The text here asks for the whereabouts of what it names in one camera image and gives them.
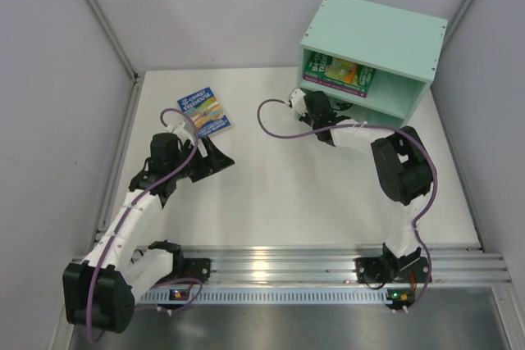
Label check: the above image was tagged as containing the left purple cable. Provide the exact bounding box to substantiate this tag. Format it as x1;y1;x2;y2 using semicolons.
86;107;204;345

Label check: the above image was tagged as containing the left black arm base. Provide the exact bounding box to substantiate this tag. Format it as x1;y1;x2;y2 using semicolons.
154;257;212;285

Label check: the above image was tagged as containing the perforated cable duct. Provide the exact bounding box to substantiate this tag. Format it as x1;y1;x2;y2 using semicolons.
138;286;413;306

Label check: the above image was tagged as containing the purple 117-storey treehouse book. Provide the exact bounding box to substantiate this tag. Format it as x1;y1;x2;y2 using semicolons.
303;75;368;98

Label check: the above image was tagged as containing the mint green wooden shelf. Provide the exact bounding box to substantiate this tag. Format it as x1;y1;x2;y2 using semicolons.
297;0;448;127

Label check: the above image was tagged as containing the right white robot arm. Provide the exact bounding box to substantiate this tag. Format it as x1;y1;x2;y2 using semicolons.
289;89;433;267

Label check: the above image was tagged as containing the green 104-storey treehouse book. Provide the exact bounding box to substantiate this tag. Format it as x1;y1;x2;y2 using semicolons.
304;52;377;92

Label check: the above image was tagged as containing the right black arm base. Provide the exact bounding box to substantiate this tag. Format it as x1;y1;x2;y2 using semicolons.
355;243;430;286

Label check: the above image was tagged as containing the pale green booklet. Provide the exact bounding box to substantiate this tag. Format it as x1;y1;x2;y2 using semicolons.
332;102;354;112

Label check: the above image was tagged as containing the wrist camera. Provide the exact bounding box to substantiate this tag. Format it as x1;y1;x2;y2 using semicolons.
285;88;308;118
165;120;192;134

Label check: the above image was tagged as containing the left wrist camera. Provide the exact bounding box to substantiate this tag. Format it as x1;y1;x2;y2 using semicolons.
165;120;192;134

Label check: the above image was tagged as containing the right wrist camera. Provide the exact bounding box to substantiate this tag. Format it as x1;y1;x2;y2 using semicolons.
285;88;308;118

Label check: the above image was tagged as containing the aluminium mounting rail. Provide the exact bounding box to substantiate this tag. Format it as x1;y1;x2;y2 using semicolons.
65;218;514;285

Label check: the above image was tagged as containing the blue treehouse book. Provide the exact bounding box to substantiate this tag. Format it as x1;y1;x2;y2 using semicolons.
177;87;232;137

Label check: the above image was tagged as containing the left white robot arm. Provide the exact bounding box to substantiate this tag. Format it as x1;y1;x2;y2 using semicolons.
62;133;235;334

